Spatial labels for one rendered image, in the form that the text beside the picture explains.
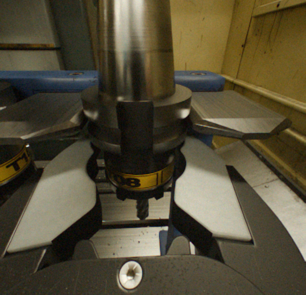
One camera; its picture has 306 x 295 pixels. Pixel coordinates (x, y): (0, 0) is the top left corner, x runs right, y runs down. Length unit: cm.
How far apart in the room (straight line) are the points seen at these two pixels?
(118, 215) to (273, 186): 52
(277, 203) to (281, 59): 48
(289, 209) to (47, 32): 93
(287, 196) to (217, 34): 85
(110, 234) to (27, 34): 66
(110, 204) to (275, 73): 70
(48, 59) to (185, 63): 70
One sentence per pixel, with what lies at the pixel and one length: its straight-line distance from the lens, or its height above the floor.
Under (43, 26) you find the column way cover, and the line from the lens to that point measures 73.
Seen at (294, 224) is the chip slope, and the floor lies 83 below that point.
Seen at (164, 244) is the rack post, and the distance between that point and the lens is 38.
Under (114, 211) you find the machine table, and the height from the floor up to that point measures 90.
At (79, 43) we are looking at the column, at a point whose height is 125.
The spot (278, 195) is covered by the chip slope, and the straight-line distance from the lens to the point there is 68.
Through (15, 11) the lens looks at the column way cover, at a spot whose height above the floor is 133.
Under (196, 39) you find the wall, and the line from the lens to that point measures 110.
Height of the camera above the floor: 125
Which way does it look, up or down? 31 degrees down
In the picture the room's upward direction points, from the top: straight up
